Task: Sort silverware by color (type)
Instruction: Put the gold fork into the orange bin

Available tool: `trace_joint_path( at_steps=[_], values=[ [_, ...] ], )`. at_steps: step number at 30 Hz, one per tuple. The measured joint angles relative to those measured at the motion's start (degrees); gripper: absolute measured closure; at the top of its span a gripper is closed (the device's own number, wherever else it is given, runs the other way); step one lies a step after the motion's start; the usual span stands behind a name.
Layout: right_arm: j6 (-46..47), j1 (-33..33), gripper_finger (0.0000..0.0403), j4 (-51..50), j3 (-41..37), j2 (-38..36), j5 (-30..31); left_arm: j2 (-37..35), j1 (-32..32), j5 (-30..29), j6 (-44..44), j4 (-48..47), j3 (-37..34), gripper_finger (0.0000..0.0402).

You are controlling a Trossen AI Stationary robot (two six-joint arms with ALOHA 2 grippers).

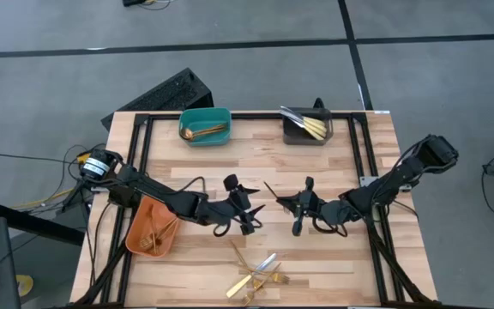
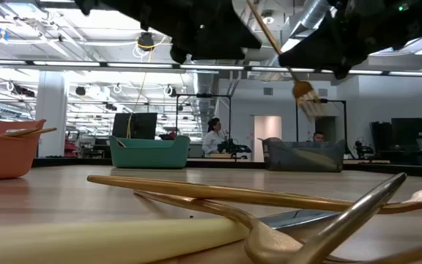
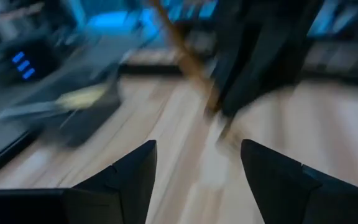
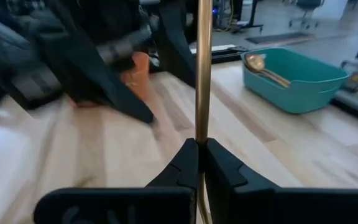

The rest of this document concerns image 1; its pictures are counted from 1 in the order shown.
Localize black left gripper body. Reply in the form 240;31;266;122
194;173;257;237

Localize orange plastic bin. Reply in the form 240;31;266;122
124;195;183;258

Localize yellow tape roll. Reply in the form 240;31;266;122
15;274;35;298

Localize black floor beam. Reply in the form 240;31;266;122
0;199;86;246

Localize black perforated metal box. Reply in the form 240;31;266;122
100;67;214;132

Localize black aluminium table frame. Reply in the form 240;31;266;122
71;111;440;308

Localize teal plastic bin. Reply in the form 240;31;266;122
178;106;232;148

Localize dark grey plastic bin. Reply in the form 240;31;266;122
281;106;334;147

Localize cream-handled steel knife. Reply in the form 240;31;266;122
279;107;328;132
279;111;326;142
279;109;328;136
280;106;328;128
225;251;279;300

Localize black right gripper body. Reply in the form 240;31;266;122
291;175;352;238

